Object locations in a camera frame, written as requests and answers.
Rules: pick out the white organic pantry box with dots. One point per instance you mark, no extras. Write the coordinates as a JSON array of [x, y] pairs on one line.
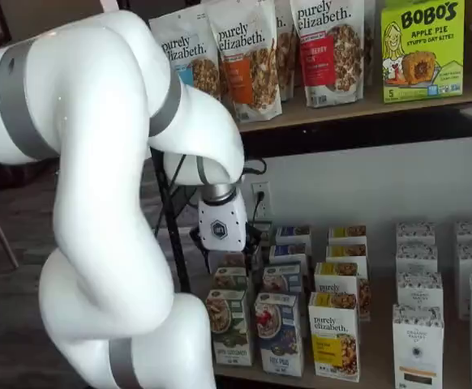
[[420, 291], [415, 233], [416, 257], [418, 348]]

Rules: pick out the white wall outlet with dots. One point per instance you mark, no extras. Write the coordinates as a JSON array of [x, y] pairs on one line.
[[265, 202]]

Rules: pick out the blue label granola bag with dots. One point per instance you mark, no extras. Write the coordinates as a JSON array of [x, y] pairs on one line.
[[187, 52]]

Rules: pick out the white granola bag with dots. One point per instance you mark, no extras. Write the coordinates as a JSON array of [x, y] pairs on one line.
[[285, 56], [369, 44]]

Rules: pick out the black metal wood shelf unit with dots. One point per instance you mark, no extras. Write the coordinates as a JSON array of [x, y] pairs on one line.
[[341, 133]]

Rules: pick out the yellow purely elizabeth box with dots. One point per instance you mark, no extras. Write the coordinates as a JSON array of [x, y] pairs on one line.
[[335, 279], [333, 340], [347, 251], [347, 234]]

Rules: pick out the blue and white oatmeal box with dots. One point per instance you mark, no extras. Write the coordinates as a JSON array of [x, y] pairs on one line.
[[278, 336], [282, 279], [288, 253], [293, 234]]

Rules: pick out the green Bobo's apple pie box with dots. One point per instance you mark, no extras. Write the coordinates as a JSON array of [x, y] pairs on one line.
[[422, 52]]

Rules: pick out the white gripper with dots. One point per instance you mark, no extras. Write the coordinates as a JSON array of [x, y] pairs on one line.
[[221, 227]]

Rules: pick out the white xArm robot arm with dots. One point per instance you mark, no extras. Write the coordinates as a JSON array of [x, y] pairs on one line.
[[98, 182]]

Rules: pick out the red label granola bag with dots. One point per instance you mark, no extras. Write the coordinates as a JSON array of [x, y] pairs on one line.
[[329, 56]]

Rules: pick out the orange label granola bag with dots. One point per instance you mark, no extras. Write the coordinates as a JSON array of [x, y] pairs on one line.
[[248, 69]]

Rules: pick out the green and white oatmeal box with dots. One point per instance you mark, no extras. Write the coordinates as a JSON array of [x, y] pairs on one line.
[[265, 229], [230, 279], [228, 328], [232, 259]]

